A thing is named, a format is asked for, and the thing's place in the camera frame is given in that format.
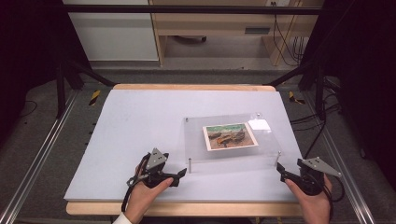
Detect white cabinet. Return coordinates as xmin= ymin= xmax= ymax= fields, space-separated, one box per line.
xmin=62 ymin=0 xmax=160 ymax=63

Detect clear acrylic photo frame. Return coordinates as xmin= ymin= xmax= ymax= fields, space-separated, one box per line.
xmin=181 ymin=112 xmax=283 ymax=174

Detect black horizontal bar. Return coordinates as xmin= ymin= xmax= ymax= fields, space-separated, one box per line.
xmin=60 ymin=3 xmax=325 ymax=16

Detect person's left hand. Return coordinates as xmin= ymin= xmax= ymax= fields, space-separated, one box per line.
xmin=123 ymin=164 xmax=175 ymax=224

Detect black hanging cables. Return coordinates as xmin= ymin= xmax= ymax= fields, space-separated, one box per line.
xmin=271 ymin=1 xmax=305 ymax=67

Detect yellow clamp left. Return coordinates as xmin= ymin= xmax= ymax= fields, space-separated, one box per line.
xmin=88 ymin=89 xmax=102 ymax=107

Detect aluminium floor rail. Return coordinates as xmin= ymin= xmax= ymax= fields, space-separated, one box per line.
xmin=302 ymin=91 xmax=376 ymax=224
xmin=0 ymin=89 xmax=80 ymax=224

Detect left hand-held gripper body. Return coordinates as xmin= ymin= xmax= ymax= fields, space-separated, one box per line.
xmin=141 ymin=147 xmax=176 ymax=189

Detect yellow clamp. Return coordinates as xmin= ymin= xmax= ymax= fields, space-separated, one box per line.
xmin=287 ymin=91 xmax=306 ymax=106
xmin=88 ymin=89 xmax=102 ymax=107

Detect black metal stand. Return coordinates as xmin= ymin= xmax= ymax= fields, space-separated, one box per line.
xmin=55 ymin=58 xmax=117 ymax=119
xmin=263 ymin=58 xmax=329 ymax=121

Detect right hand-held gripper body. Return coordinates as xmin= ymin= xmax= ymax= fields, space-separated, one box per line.
xmin=293 ymin=156 xmax=343 ymax=197

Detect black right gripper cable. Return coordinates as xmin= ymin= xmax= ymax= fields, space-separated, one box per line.
xmin=321 ymin=174 xmax=347 ymax=224

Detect light wooden desk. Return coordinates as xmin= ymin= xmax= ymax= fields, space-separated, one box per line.
xmin=148 ymin=0 xmax=325 ymax=67

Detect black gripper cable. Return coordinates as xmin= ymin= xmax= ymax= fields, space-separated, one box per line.
xmin=321 ymin=174 xmax=347 ymax=224
xmin=120 ymin=153 xmax=151 ymax=214

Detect black floor cables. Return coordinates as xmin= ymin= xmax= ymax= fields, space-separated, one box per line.
xmin=289 ymin=77 xmax=344 ymax=161

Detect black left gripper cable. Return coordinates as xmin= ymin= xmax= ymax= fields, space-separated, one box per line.
xmin=120 ymin=153 xmax=151 ymax=214

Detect thin black floor cable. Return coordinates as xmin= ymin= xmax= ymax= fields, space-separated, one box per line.
xmin=18 ymin=99 xmax=38 ymax=119

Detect white table mat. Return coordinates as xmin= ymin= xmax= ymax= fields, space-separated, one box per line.
xmin=63 ymin=89 xmax=304 ymax=203

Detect white shirt sleeve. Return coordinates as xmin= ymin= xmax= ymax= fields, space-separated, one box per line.
xmin=112 ymin=212 xmax=134 ymax=224

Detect person's right hand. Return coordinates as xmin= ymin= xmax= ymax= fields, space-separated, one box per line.
xmin=284 ymin=173 xmax=333 ymax=224

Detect wooden table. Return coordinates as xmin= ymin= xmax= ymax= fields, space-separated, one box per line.
xmin=65 ymin=83 xmax=304 ymax=218

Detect boat painting print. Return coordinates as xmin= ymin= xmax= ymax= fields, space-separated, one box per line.
xmin=202 ymin=121 xmax=260 ymax=152

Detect yellow clamp right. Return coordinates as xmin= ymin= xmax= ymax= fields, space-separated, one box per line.
xmin=287 ymin=91 xmax=306 ymax=106

